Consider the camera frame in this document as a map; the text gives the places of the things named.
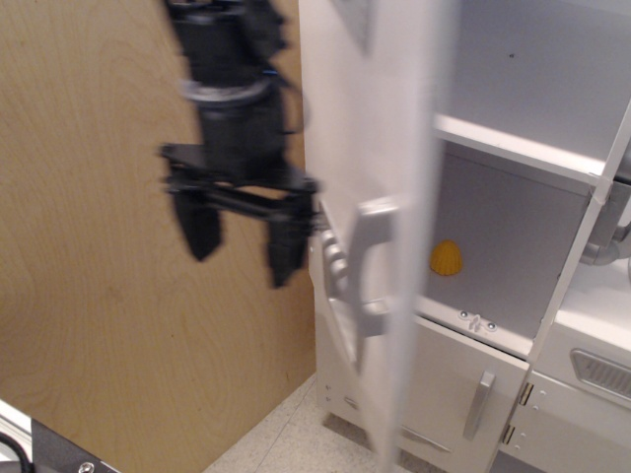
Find silver fridge door handle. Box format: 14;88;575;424
343;198;397;339

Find black cable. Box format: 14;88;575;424
0;431;31;467

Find white fridge door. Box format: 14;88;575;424
300;1;460;472

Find grey oven vent panel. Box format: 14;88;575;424
569;349;630;402

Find brass oven hinge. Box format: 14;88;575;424
518;382;533;406
501;425;515;444

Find brass oven hinge lower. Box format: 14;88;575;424
501;425;515;444

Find white door latch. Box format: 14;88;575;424
457;310;498;334

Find white toy fridge cabinet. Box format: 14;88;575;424
311;0;631;473

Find white toy oven unit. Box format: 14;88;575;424
491;260;630;472

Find grey toy faucet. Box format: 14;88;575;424
579;147;631;287

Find grey ice dispenser box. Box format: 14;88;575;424
317;199;389;373

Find yellow toy corn piece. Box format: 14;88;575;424
430;239;463;276

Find white lower freezer door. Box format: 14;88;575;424
314;314;529;473

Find silver freezer door handle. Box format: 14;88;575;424
462;371;496;440

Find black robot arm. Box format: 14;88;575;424
161;1;318;288

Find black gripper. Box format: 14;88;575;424
160;93;318;289

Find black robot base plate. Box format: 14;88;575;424
1;400;118;472

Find brass oven hinge upper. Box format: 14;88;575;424
518;382;533;406

